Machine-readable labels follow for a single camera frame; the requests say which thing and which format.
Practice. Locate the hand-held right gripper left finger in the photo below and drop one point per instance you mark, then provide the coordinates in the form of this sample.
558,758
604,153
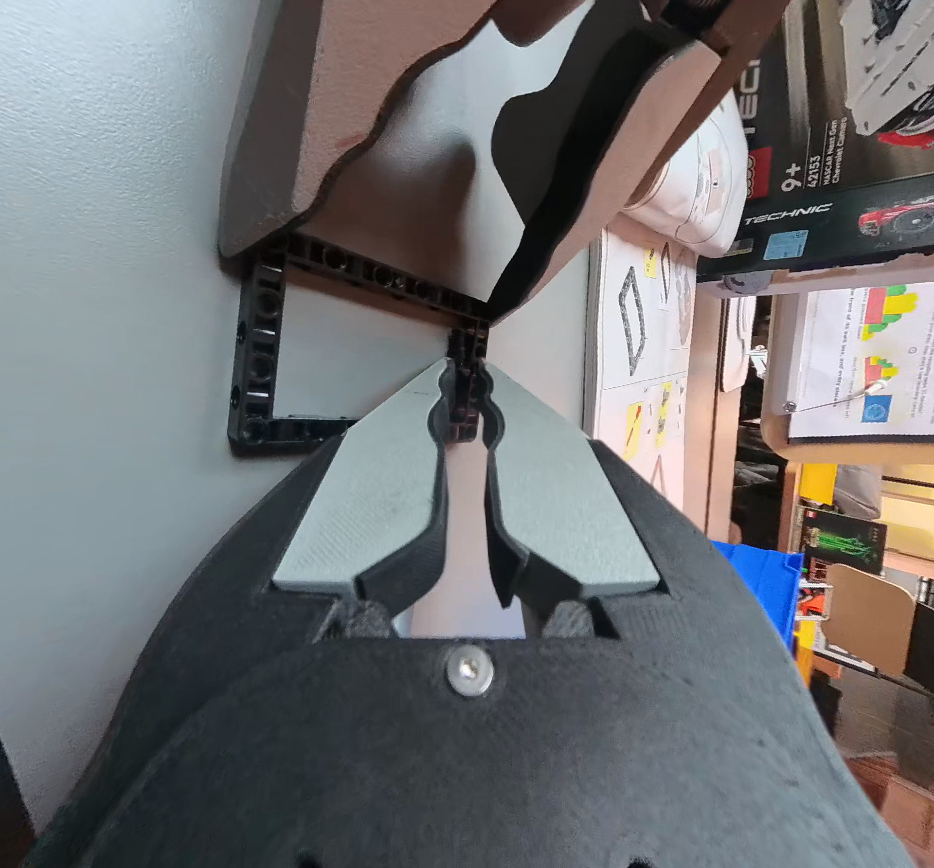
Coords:
365,510

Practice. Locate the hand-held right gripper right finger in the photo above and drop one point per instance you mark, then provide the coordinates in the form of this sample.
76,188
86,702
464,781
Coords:
569,510

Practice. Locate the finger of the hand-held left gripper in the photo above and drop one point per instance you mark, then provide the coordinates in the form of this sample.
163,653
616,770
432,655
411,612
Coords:
379,21
584,153

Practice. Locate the black rectangular lego frame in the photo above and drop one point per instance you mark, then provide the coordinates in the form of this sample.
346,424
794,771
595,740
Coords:
255,342

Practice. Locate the lego instruction booklet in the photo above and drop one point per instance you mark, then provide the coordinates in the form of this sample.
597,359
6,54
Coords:
649,342

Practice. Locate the black lego set box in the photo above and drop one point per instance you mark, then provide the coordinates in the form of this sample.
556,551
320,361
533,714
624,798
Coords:
839,175

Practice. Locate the blue plastic bin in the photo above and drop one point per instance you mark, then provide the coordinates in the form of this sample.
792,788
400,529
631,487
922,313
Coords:
766,583

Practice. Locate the dark box with green print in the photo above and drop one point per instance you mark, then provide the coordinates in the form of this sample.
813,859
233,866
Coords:
843,543

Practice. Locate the brown chair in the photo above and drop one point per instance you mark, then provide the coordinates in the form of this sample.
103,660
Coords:
868,620

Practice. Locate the printed sheet on board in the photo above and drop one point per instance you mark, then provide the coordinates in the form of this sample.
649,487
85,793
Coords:
861,372

